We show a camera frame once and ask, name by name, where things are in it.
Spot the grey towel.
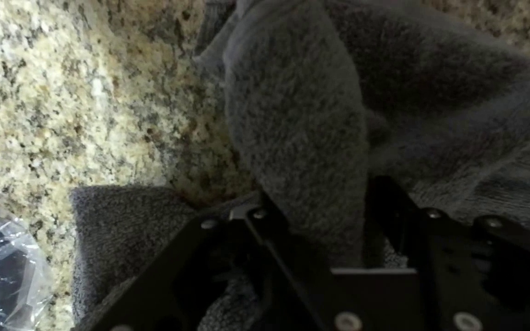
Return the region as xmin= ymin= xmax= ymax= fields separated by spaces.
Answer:
xmin=72 ymin=0 xmax=530 ymax=331

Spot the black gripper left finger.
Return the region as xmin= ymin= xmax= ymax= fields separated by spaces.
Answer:
xmin=83 ymin=194 xmax=339 ymax=331

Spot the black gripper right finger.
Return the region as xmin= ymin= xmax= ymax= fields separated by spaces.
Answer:
xmin=366 ymin=177 xmax=530 ymax=331

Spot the clear plastic bottle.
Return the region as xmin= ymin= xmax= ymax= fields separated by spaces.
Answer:
xmin=0 ymin=218 xmax=48 ymax=331

